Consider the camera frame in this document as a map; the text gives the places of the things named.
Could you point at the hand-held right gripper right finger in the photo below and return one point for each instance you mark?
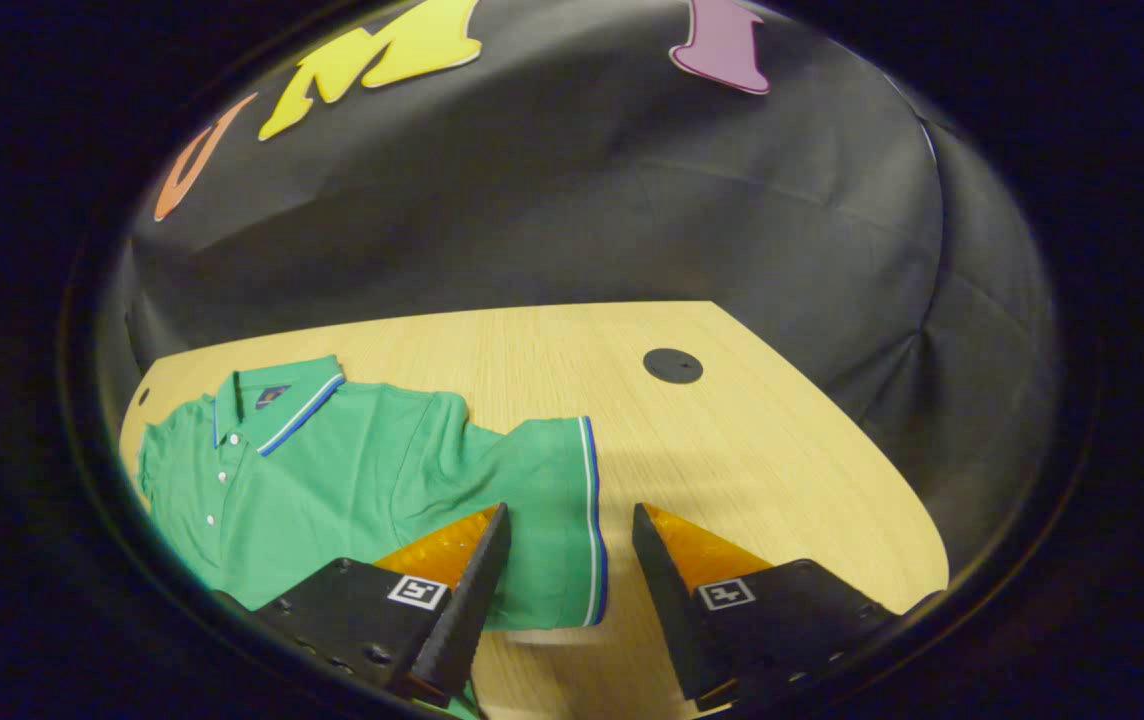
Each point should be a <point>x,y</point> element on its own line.
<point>667,610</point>

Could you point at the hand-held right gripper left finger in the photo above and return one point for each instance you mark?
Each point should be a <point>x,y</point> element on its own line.
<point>472,610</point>

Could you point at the green T-shirt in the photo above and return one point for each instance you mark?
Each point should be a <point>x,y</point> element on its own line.
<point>332,480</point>

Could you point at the black backdrop cloth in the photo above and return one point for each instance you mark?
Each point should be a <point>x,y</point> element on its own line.
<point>582,200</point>

